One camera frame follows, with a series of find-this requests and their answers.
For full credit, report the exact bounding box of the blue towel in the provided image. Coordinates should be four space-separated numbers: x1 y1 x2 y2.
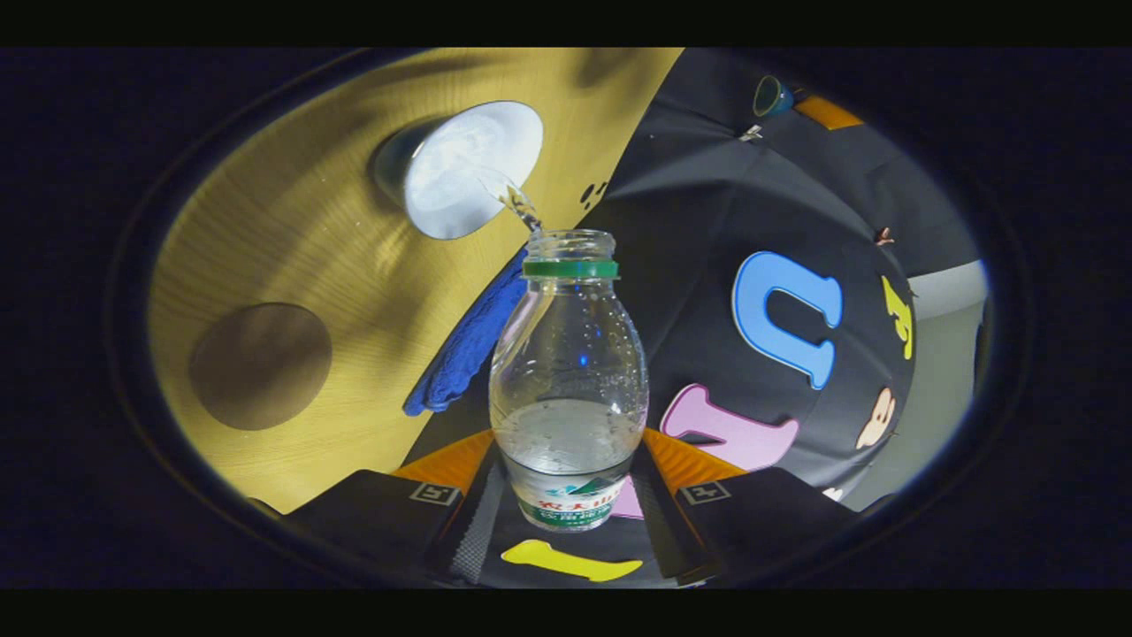
403 248 532 417

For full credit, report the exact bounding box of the clear plastic water bottle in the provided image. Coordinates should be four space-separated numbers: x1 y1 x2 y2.
488 228 649 533

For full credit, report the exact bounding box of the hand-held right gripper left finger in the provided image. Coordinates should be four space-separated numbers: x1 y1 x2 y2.
283 429 509 582

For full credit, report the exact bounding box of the silver teacup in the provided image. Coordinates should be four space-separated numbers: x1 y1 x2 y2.
371 100 545 242

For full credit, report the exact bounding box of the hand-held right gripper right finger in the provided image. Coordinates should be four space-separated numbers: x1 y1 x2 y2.
632 427 859 587

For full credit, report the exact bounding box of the black backdrop cloth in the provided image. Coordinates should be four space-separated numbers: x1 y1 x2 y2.
424 49 983 587

